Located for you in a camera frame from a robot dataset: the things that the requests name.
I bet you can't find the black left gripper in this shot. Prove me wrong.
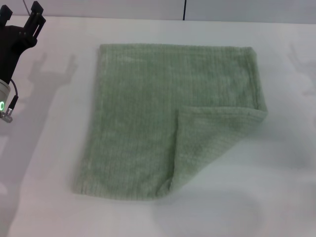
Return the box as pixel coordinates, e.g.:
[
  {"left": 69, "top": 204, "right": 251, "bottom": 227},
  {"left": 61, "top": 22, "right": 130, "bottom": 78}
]
[{"left": 0, "top": 0, "right": 47, "bottom": 84}]

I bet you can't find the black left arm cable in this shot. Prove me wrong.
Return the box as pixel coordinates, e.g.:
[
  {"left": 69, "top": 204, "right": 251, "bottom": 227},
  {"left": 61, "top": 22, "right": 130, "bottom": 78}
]
[{"left": 4, "top": 79, "right": 20, "bottom": 122}]

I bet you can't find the green ribbed towel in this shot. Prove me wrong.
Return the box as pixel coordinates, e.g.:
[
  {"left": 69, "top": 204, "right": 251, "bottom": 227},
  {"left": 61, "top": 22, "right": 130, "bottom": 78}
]
[{"left": 70, "top": 43, "right": 269, "bottom": 199}]

